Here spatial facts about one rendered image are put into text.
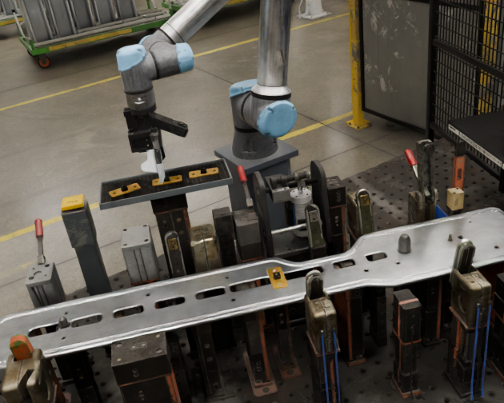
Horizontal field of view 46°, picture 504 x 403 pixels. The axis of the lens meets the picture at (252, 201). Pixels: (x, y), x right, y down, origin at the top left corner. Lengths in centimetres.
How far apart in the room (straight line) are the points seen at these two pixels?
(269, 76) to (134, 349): 82
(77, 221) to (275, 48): 72
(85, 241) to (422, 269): 92
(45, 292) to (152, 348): 40
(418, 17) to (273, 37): 251
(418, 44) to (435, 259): 273
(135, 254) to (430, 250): 75
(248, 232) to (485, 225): 63
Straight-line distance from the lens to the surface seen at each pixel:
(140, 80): 155
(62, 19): 813
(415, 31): 414
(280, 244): 168
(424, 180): 168
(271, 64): 168
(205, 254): 156
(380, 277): 149
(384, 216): 229
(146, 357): 132
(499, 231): 168
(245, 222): 159
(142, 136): 160
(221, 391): 164
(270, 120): 169
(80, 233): 172
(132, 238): 156
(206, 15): 172
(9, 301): 354
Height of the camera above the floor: 191
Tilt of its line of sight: 29 degrees down
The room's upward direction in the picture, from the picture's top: 8 degrees counter-clockwise
